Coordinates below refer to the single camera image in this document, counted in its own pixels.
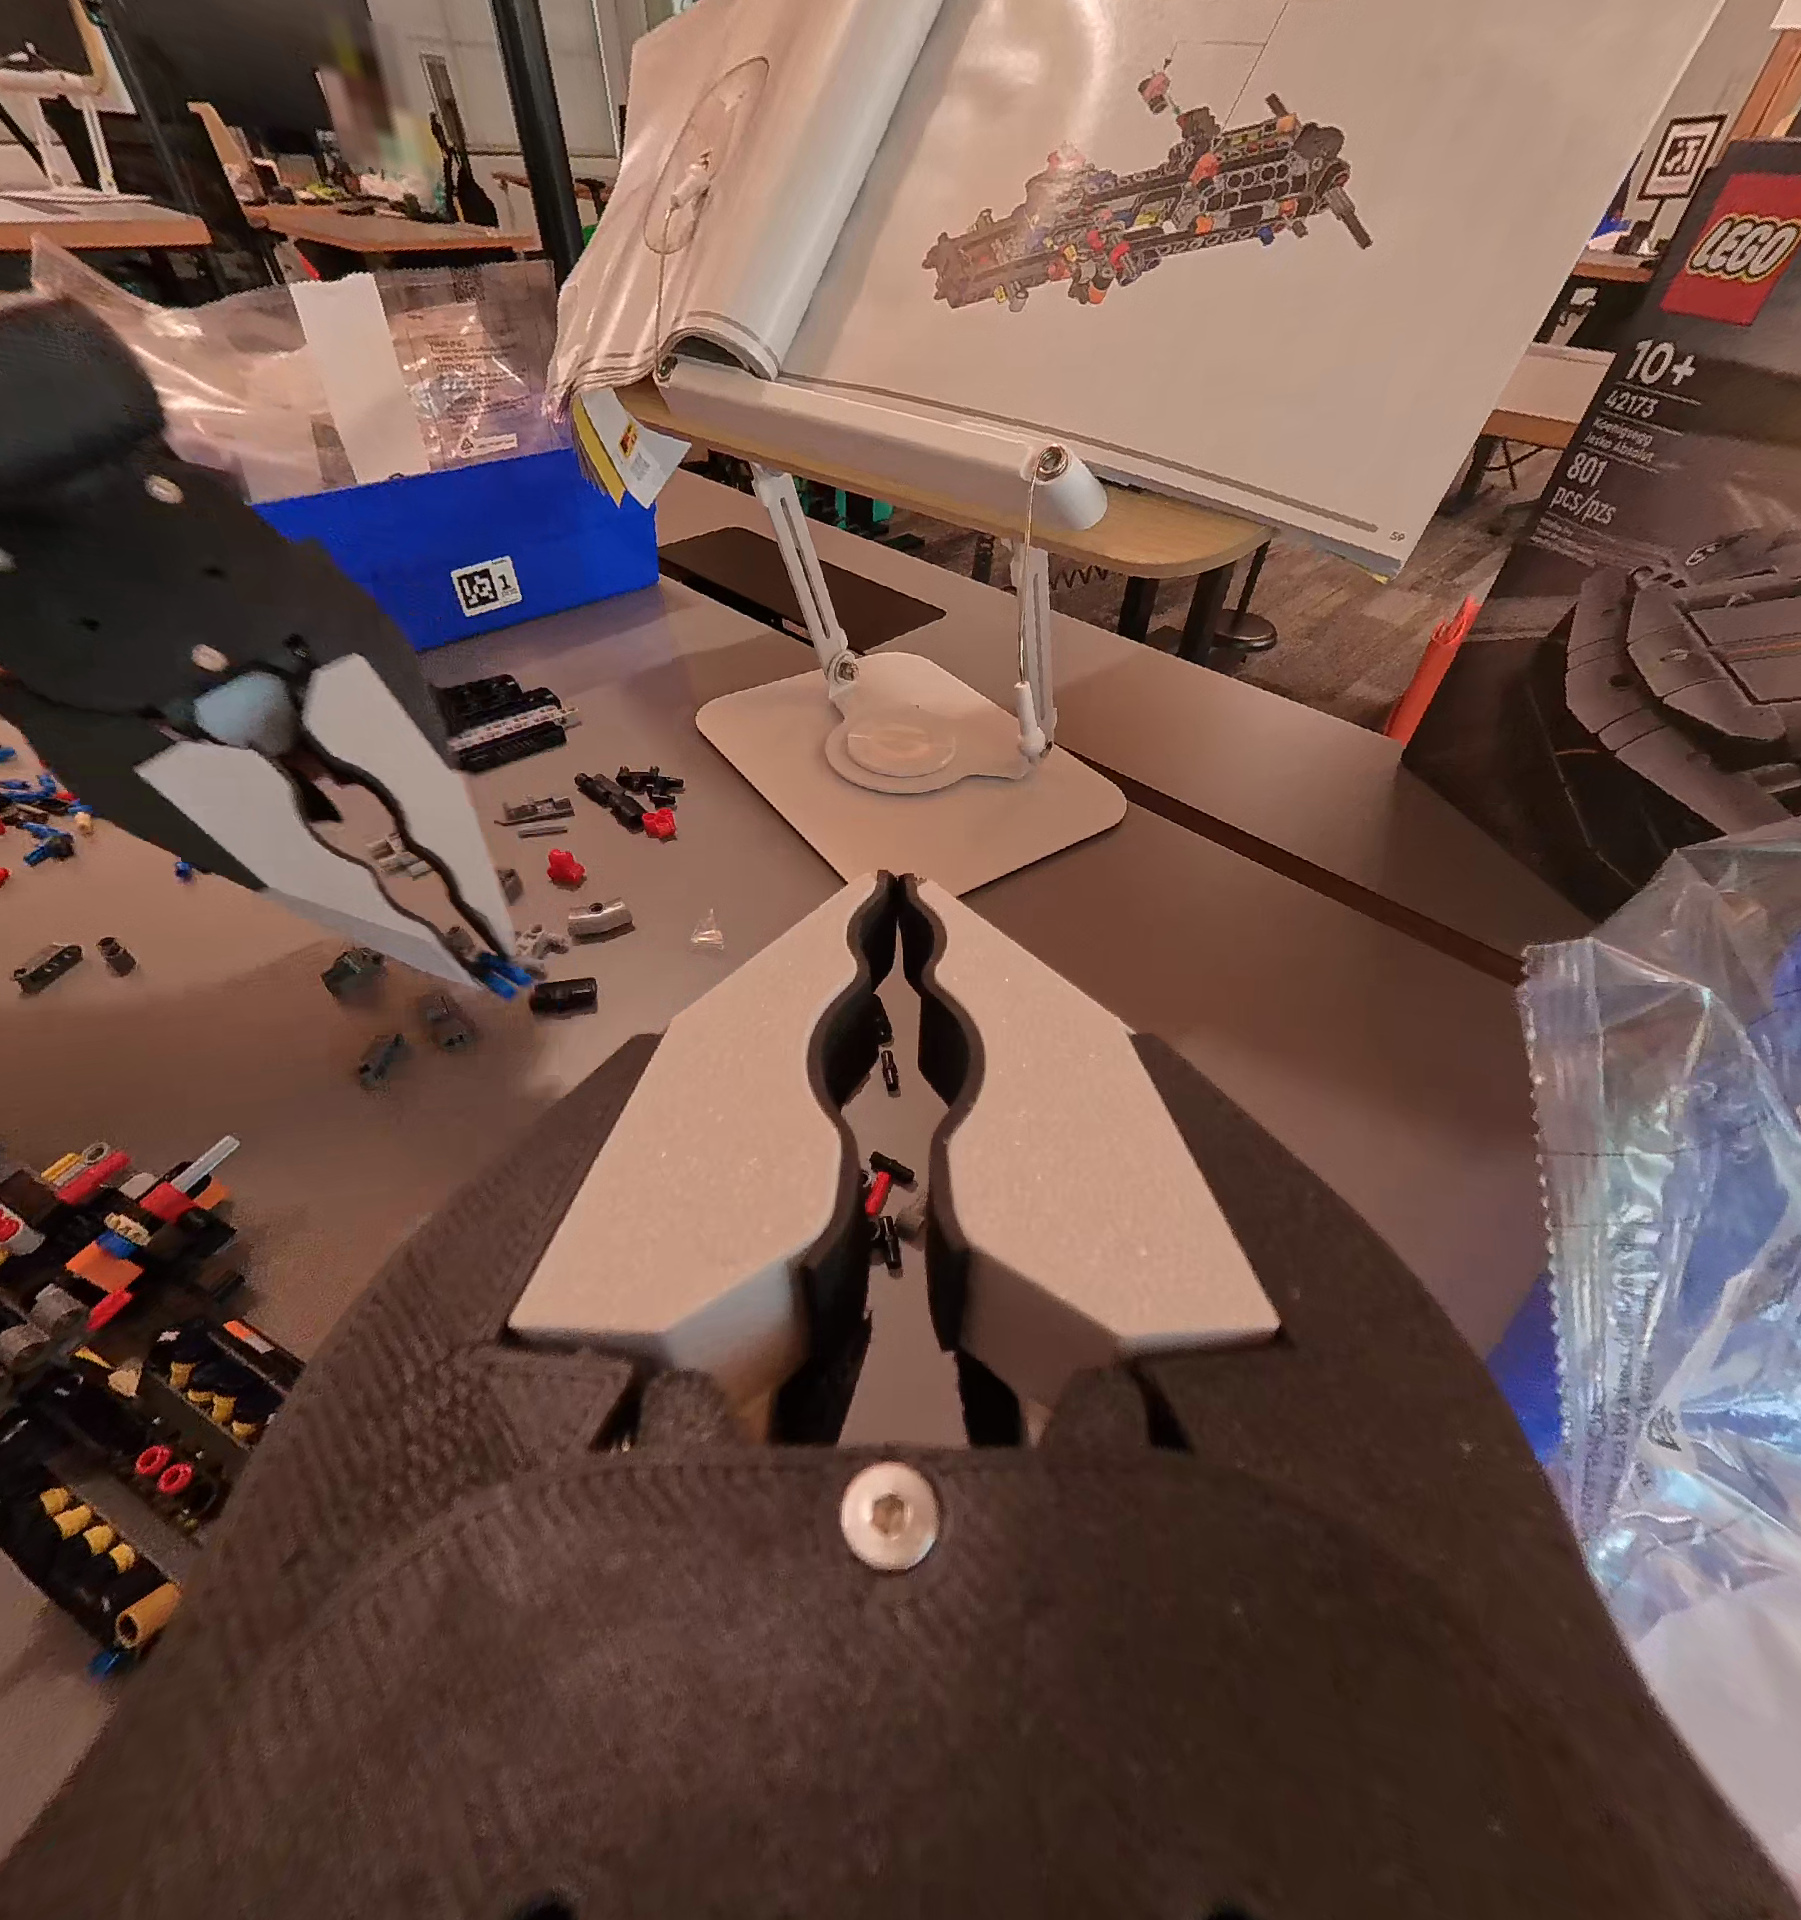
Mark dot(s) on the white monitor base plate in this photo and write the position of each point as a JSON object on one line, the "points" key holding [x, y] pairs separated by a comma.
{"points": [[990, 834]]}

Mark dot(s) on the pile of clear plastic bags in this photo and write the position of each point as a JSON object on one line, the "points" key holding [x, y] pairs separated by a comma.
{"points": [[480, 361]]}

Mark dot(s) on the large clear plastic bag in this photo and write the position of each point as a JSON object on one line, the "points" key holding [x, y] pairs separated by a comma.
{"points": [[1725, 1231]]}

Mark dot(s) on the scattered black lego pins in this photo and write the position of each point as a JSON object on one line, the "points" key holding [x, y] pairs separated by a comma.
{"points": [[889, 1070]]}

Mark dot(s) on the blue storage bin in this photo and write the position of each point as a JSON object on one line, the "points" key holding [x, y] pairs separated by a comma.
{"points": [[569, 541]]}

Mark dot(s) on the scattered grey lego pieces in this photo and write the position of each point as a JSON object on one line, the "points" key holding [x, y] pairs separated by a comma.
{"points": [[601, 919]]}

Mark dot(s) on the lego instruction booklet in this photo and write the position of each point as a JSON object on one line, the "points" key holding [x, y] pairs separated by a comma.
{"points": [[1141, 345]]}

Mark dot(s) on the dark grey lego beam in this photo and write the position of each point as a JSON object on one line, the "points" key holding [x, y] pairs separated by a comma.
{"points": [[48, 967]]}

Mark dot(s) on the wooden background table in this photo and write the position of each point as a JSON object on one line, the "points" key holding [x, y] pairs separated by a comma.
{"points": [[392, 229], [61, 229]]}

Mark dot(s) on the white paper sheet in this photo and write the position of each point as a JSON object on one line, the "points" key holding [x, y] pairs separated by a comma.
{"points": [[360, 375]]}

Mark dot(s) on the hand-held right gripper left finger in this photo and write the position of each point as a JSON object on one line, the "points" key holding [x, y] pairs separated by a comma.
{"points": [[720, 1170]]}

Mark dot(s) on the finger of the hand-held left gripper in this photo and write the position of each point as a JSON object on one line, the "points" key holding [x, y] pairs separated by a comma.
{"points": [[285, 855], [406, 765]]}

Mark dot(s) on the dark lego set box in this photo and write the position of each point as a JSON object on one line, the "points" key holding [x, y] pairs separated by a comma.
{"points": [[1711, 645]]}

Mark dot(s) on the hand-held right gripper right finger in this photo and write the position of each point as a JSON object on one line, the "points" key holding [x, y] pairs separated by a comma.
{"points": [[1095, 1185]]}

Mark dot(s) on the square marker sign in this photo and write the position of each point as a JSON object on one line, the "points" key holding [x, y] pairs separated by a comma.
{"points": [[1685, 159]]}

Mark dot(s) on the blue lego pin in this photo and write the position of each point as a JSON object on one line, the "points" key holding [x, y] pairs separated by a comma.
{"points": [[510, 975]]}

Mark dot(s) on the partly built lego model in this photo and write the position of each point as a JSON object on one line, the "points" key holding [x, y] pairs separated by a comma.
{"points": [[75, 1321]]}

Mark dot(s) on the pile of small lego pins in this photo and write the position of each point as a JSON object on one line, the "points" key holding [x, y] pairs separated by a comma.
{"points": [[48, 848]]}

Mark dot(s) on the orange plastic object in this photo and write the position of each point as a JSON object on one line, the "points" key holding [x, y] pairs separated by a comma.
{"points": [[1432, 676]]}

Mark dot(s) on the cluster of black lego connectors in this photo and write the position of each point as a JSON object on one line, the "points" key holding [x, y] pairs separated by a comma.
{"points": [[625, 793]]}

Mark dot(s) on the black pole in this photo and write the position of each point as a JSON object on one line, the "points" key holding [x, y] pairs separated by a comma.
{"points": [[541, 136]]}

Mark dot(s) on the stack of black lego frames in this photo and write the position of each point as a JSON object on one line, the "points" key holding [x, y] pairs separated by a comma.
{"points": [[503, 719]]}

